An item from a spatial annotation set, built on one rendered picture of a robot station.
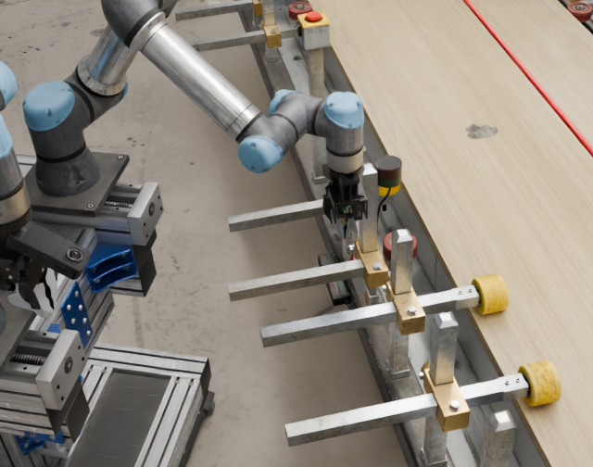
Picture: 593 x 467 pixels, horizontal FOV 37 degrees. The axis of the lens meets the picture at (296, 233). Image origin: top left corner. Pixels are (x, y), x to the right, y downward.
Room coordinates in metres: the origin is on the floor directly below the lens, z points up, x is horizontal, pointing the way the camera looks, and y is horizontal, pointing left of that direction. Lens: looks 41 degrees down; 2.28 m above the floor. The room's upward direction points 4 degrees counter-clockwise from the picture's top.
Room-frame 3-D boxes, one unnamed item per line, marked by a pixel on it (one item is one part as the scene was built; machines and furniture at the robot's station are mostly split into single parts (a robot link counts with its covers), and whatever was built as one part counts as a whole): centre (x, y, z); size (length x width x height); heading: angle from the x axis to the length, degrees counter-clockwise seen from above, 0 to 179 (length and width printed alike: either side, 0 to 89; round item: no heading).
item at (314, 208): (1.75, -0.04, 0.84); 0.43 x 0.03 x 0.04; 100
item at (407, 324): (1.29, -0.22, 0.95); 0.13 x 0.06 x 0.05; 10
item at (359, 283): (1.59, -0.14, 0.75); 0.26 x 0.01 x 0.10; 10
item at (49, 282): (0.99, 0.41, 1.35); 0.06 x 0.03 x 0.09; 75
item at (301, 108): (1.48, -0.01, 1.31); 0.11 x 0.11 x 0.08; 57
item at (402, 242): (1.32, -0.21, 0.89); 0.03 x 0.03 x 0.48; 10
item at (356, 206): (1.44, -0.11, 1.15); 0.09 x 0.08 x 0.12; 8
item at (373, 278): (1.54, -0.18, 0.85); 0.13 x 0.06 x 0.05; 10
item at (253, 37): (2.74, 0.13, 0.82); 0.43 x 0.03 x 0.04; 100
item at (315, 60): (2.07, -0.08, 0.93); 0.05 x 0.05 x 0.45; 10
